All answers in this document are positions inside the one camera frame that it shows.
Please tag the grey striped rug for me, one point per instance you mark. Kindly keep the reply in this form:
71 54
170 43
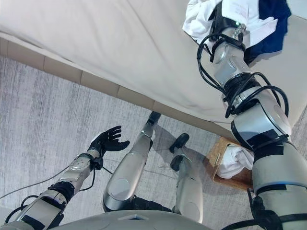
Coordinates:
36 119

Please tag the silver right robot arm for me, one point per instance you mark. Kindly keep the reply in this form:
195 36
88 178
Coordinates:
230 64

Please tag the grey robot torso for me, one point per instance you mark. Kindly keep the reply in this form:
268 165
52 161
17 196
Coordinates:
120 222

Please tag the brown woven laundry basket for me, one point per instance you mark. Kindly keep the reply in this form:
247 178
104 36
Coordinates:
216 148

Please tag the dark navy garment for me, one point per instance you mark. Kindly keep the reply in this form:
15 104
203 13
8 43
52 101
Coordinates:
271 40

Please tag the pale white shirt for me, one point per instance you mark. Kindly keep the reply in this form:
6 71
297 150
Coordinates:
235 163

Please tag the white t-shirt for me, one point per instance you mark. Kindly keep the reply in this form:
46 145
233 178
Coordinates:
196 21

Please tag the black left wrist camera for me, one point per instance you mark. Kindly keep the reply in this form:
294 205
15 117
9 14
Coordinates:
98 163

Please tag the beige padded bed frame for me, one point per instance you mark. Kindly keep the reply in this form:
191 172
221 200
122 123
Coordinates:
62 67

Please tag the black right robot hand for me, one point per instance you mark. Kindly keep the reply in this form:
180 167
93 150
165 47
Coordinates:
224 22

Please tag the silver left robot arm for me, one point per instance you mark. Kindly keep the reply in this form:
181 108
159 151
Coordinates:
76 167

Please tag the silver left robot leg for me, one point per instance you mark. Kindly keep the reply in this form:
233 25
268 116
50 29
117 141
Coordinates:
127 172

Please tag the bed with beige cover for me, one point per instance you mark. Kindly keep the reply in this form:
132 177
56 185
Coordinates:
108 36

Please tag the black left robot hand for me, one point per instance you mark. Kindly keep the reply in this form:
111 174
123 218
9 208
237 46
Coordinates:
108 141

